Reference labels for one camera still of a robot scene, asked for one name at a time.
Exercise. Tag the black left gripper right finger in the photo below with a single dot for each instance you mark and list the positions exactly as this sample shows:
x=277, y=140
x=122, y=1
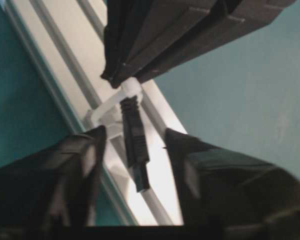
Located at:
x=230, y=195

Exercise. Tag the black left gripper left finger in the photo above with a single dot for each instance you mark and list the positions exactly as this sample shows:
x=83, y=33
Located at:
x=54, y=188

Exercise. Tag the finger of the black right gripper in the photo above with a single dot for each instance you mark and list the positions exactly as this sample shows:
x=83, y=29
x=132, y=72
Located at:
x=145, y=38
x=227, y=21

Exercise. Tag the silver aluminium extrusion rail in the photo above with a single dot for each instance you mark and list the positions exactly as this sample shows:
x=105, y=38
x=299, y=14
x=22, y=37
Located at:
x=64, y=39

